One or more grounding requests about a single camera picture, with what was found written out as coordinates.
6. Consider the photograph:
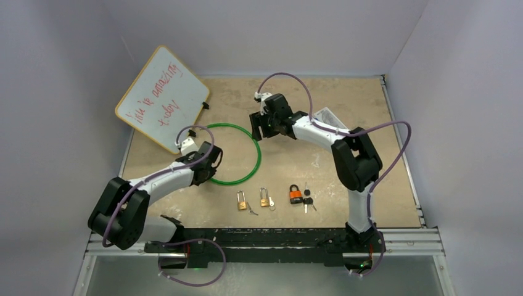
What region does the green cable lock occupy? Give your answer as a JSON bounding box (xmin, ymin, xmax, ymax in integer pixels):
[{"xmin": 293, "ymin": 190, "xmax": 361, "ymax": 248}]
[{"xmin": 202, "ymin": 123, "xmax": 262, "ymax": 187}]

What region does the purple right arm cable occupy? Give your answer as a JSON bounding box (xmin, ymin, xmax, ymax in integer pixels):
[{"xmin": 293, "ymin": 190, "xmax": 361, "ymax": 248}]
[{"xmin": 256, "ymin": 72, "xmax": 413, "ymax": 279}]

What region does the white printed card package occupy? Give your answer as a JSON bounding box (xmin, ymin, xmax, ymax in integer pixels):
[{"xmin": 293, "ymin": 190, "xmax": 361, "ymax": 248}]
[{"xmin": 313, "ymin": 107, "xmax": 347, "ymax": 130}]

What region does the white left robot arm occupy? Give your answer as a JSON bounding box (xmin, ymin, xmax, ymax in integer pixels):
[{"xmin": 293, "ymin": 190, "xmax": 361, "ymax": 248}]
[{"xmin": 88, "ymin": 141, "xmax": 223, "ymax": 252}]

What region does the whiteboard with orange frame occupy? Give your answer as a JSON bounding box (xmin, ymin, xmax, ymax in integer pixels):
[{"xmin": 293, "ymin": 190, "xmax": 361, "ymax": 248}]
[{"xmin": 115, "ymin": 45, "xmax": 210, "ymax": 154}]

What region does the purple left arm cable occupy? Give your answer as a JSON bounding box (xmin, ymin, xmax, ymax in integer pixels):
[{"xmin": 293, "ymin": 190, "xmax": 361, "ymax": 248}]
[{"xmin": 101, "ymin": 125, "xmax": 215, "ymax": 249}]

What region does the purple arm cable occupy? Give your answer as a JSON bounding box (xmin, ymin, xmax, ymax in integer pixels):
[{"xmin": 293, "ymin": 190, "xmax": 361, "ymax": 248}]
[
  {"xmin": 101, "ymin": 125, "xmax": 215, "ymax": 249},
  {"xmin": 256, "ymin": 72, "xmax": 413, "ymax": 279}
]

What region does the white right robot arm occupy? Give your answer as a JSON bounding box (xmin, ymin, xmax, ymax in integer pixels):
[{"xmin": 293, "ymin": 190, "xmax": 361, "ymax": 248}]
[{"xmin": 249, "ymin": 92, "xmax": 383, "ymax": 251}]

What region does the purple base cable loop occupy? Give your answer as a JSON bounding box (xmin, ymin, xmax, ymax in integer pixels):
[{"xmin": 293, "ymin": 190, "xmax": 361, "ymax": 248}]
[{"xmin": 158, "ymin": 236, "xmax": 231, "ymax": 287}]

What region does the orange black lock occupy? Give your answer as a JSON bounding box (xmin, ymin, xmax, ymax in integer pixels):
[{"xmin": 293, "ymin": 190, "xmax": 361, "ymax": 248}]
[{"xmin": 289, "ymin": 184, "xmax": 303, "ymax": 205}]

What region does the brass padlock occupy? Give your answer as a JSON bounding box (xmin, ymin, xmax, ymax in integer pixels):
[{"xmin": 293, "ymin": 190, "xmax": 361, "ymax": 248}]
[
  {"xmin": 237, "ymin": 190, "xmax": 247, "ymax": 211},
  {"xmin": 260, "ymin": 187, "xmax": 270, "ymax": 207}
]

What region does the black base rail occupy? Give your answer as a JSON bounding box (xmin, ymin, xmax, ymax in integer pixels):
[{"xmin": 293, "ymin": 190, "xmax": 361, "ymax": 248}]
[{"xmin": 144, "ymin": 226, "xmax": 386, "ymax": 271}]

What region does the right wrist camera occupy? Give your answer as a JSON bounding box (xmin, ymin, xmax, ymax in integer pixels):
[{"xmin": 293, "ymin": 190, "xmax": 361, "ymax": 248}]
[{"xmin": 253, "ymin": 92, "xmax": 273, "ymax": 103}]

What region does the black-headed keys bunch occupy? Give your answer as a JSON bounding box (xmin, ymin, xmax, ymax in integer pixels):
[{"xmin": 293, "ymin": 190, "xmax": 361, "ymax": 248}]
[{"xmin": 303, "ymin": 182, "xmax": 317, "ymax": 214}]

